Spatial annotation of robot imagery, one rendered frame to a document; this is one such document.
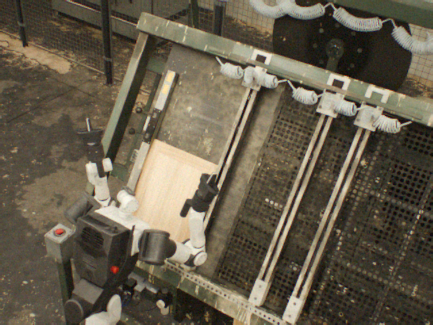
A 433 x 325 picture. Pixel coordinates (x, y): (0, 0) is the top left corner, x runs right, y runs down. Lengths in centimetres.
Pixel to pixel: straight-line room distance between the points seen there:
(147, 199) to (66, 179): 202
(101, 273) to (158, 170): 77
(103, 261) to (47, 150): 302
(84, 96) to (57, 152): 106
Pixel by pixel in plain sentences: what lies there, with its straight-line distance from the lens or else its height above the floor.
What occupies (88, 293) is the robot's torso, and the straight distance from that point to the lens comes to 265.
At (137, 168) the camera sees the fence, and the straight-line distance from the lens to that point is 309.
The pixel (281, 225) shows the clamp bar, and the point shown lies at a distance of 272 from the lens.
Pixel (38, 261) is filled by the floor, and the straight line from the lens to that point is 432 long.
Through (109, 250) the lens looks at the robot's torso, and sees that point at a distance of 243.
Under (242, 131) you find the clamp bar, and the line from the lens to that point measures 281.
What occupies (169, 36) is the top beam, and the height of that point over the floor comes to 186.
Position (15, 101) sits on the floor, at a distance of 621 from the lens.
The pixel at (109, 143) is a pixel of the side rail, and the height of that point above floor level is 128.
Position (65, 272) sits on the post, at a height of 65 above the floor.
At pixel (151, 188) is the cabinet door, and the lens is 307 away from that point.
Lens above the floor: 310
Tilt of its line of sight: 37 degrees down
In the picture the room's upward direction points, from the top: 5 degrees clockwise
